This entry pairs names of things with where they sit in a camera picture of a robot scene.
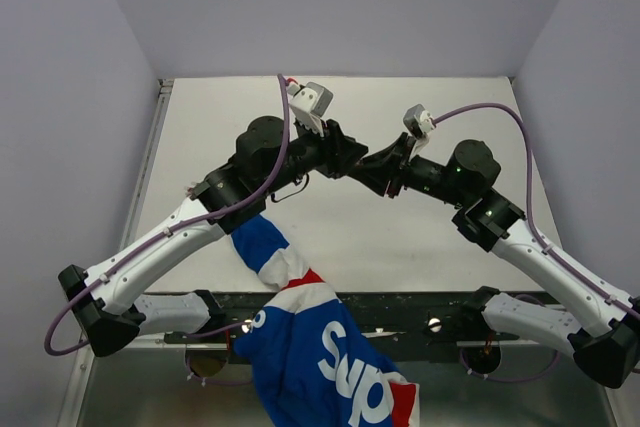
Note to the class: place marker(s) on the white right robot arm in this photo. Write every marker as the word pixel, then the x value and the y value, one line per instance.
pixel 599 325

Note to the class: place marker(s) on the mannequin hand painted nails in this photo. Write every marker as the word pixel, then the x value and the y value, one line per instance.
pixel 190 189

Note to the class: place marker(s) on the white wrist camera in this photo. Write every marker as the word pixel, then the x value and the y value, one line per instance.
pixel 309 102
pixel 419 123

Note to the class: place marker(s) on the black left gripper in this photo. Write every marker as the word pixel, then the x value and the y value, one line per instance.
pixel 339 152

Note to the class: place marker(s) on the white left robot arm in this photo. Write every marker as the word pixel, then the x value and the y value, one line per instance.
pixel 109 300

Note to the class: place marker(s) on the blue white red sleeve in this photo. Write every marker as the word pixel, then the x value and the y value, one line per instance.
pixel 310 363

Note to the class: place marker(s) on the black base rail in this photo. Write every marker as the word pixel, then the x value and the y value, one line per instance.
pixel 420 326

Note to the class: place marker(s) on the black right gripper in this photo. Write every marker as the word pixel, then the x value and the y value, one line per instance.
pixel 377 178

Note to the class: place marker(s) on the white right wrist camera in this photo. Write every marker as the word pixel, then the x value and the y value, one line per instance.
pixel 419 123

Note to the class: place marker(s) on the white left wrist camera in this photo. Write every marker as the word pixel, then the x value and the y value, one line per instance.
pixel 309 102

